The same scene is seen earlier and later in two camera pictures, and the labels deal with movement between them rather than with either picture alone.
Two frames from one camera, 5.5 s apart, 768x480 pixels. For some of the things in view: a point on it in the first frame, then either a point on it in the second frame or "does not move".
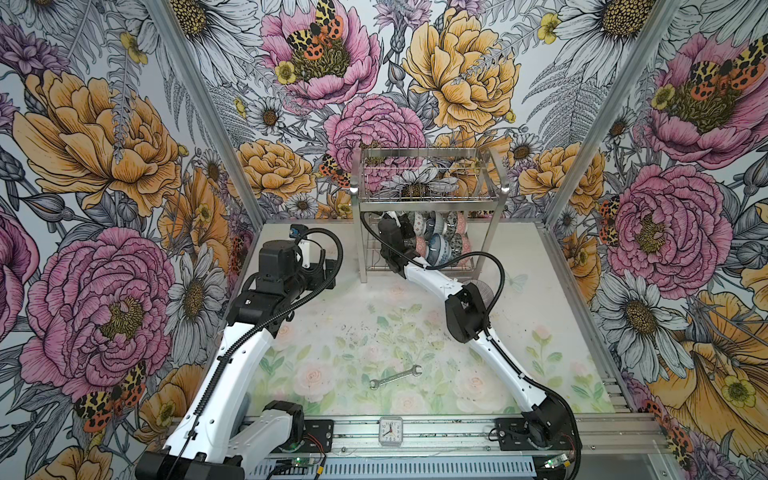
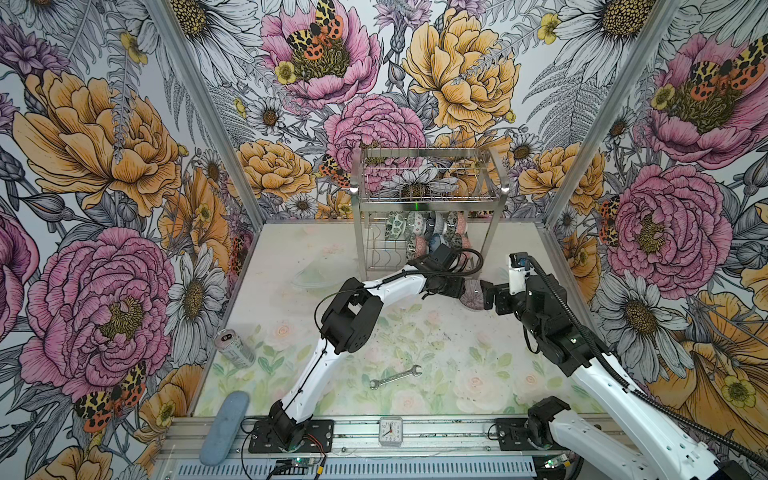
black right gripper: x=406 y=222 → x=503 y=294
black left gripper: x=317 y=270 → x=455 y=290
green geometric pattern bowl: x=419 y=224 does not move
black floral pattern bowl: x=421 y=246 does not move
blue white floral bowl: x=438 y=249 does not move
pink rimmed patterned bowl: x=461 y=223 does not move
